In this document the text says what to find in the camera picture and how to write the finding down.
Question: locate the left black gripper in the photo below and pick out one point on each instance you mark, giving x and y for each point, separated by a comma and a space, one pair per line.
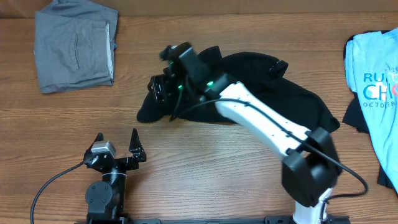
135, 148

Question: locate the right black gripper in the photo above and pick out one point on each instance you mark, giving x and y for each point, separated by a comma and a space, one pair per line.
165, 83

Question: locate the black polo shirt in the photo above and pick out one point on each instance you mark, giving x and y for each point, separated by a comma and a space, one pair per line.
262, 75

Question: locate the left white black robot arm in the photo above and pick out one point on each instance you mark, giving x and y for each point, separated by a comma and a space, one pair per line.
105, 198

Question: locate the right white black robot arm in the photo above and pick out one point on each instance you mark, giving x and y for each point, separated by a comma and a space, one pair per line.
310, 163

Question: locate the folded grey trousers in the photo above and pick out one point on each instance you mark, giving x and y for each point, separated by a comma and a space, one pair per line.
74, 45

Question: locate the brown cardboard backboard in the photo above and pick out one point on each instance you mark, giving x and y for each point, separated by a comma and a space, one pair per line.
218, 7

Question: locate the light blue printed t-shirt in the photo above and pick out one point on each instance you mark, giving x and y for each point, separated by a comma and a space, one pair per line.
377, 87

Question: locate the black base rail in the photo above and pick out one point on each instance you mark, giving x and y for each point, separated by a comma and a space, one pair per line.
267, 220

